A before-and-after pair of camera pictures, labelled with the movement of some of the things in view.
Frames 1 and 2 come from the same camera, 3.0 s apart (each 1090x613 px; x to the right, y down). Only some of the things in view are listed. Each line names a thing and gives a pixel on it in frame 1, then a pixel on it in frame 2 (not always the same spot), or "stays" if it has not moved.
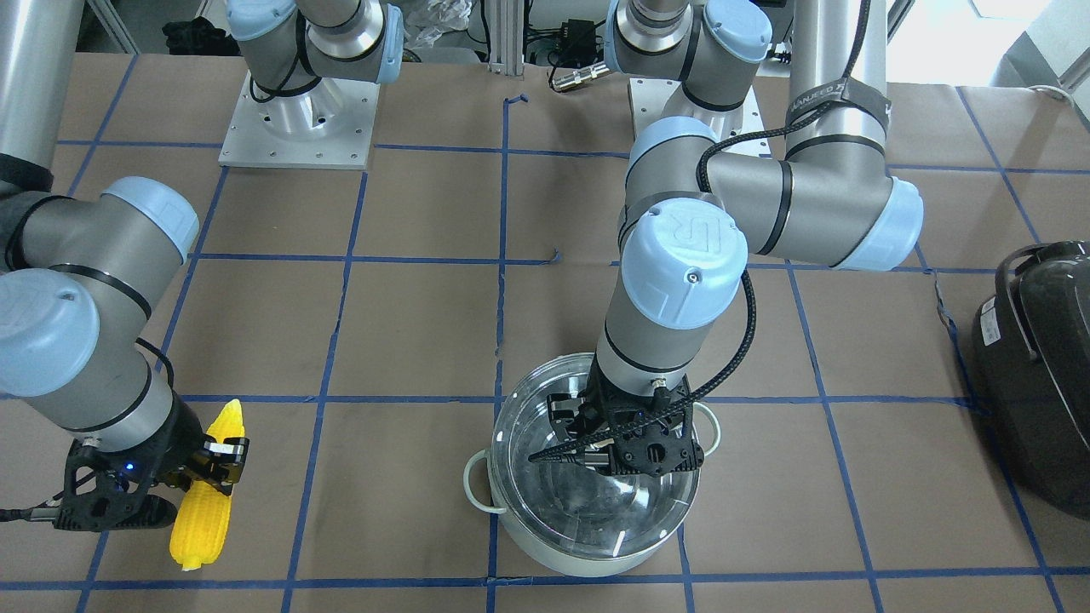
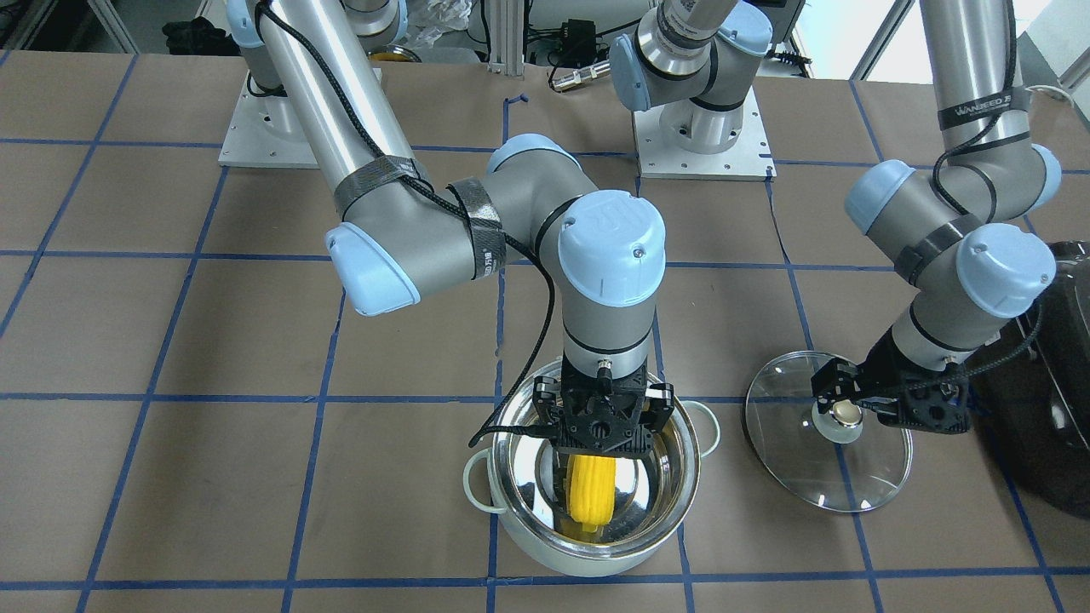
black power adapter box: (578, 37) stays
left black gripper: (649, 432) to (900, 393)
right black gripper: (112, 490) to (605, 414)
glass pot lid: (579, 510) to (843, 460)
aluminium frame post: (507, 37) stays
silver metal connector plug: (579, 77) stays
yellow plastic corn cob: (200, 531) to (590, 489)
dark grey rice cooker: (1031, 352) stays
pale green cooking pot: (575, 518) stays
